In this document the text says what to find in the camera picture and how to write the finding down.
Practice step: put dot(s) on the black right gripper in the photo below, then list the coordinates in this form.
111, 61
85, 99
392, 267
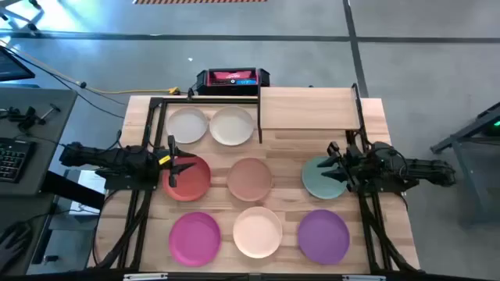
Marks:
357, 169

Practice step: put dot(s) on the light grey plate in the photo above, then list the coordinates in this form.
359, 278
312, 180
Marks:
186, 125

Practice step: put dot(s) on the black clamp tool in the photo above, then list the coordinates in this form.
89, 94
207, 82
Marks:
25, 117

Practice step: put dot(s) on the black desk bar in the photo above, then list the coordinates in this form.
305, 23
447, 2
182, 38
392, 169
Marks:
74, 190

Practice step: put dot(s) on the teal green plate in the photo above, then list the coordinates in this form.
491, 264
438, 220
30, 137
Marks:
316, 186

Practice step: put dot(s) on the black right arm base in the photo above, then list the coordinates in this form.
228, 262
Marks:
390, 188

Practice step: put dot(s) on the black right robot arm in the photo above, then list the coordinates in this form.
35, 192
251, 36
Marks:
426, 171

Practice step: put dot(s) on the black desk monitor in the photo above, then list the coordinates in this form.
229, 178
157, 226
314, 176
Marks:
11, 66

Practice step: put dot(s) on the white paper sheet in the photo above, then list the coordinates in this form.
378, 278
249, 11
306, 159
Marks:
89, 183

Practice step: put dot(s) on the metal caster frame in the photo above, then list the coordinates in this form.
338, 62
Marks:
19, 17

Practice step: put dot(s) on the red-orange plate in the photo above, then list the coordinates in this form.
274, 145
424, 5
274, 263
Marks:
193, 186

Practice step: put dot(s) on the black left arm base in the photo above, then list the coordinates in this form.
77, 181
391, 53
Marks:
125, 186

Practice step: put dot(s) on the black keyboard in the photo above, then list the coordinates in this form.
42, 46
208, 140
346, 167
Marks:
15, 160

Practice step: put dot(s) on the wooden shelf board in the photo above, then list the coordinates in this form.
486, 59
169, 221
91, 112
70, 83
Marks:
308, 107

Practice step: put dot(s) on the black front rail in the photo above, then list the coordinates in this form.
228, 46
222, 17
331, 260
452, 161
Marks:
234, 277

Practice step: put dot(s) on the white rail bracket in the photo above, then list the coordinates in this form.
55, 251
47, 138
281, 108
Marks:
363, 278
144, 276

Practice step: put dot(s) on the purple plate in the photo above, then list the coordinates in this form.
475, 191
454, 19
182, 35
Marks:
323, 237

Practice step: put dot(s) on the red black power station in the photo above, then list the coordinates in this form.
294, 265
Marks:
230, 78

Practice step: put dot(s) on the grey desk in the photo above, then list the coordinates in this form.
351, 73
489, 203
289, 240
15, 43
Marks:
47, 125

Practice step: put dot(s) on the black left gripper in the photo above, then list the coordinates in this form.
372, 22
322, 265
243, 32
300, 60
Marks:
172, 168

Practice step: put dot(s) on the pale peach plate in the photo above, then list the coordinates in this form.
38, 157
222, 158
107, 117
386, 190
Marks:
258, 232

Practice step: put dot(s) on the black metal frame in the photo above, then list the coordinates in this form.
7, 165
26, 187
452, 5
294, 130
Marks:
211, 100

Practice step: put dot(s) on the tan brown plate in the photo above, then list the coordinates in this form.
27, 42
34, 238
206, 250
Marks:
250, 179

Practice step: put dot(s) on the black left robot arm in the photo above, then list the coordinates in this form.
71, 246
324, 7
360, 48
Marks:
117, 160

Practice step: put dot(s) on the magenta pink plate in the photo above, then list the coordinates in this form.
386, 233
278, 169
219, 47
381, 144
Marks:
194, 239

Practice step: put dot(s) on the grey metal stand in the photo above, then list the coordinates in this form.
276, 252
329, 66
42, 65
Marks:
465, 134

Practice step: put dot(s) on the small black adapter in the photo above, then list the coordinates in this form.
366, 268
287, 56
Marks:
51, 258

